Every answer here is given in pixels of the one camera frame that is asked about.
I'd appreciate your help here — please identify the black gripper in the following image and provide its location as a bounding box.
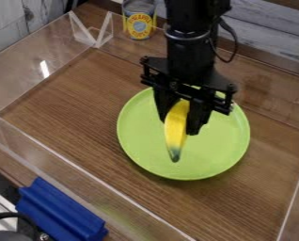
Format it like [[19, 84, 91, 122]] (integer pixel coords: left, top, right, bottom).
[[139, 36, 238, 136]]

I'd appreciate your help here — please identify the yellow toy banana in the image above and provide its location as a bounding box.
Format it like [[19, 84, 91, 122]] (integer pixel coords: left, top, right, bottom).
[[165, 100, 190, 162]]

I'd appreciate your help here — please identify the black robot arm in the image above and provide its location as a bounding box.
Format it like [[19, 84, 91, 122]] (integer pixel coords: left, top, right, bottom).
[[141, 0, 238, 136]]

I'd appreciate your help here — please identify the green round plate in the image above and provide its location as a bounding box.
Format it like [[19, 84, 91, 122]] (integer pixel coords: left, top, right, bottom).
[[118, 88, 250, 181]]

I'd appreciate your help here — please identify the yellow labelled tin can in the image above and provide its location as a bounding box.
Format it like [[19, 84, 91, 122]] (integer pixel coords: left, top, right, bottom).
[[122, 0, 157, 40]]

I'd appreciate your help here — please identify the blue plastic clamp block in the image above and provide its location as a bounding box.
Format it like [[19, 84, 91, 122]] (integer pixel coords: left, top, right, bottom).
[[17, 177, 109, 241]]

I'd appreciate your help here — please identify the clear acrylic enclosure wall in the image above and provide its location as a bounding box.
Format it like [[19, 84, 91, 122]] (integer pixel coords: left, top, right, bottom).
[[0, 10, 299, 241]]

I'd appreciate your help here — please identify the black cable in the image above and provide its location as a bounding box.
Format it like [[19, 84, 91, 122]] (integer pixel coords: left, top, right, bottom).
[[0, 212, 37, 241]]

